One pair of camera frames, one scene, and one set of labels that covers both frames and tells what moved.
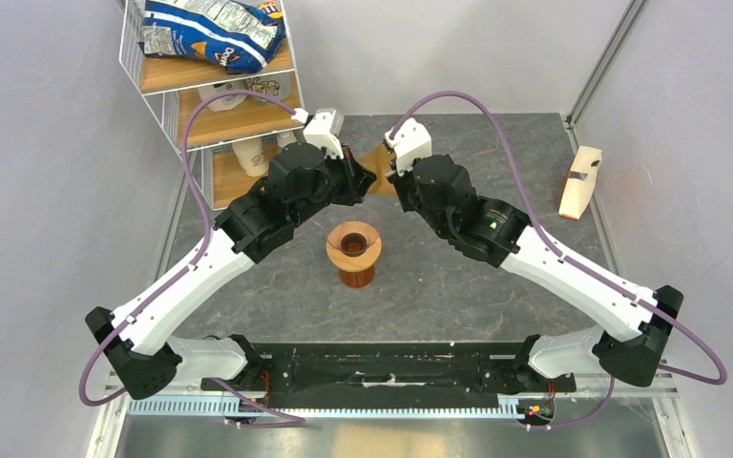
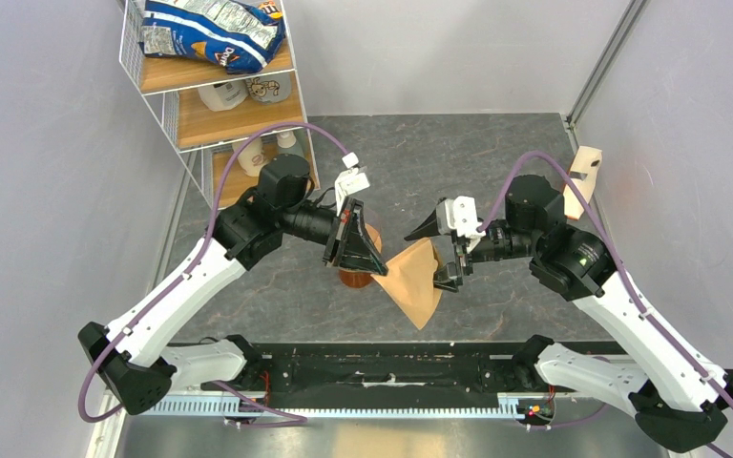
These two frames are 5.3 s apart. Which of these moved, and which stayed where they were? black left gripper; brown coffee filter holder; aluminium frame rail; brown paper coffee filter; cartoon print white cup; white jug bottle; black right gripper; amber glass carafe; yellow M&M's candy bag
Moved: black right gripper; brown paper coffee filter; black left gripper
Stayed: brown coffee filter holder; white jug bottle; aluminium frame rail; cartoon print white cup; yellow M&M's candy bag; amber glass carafe
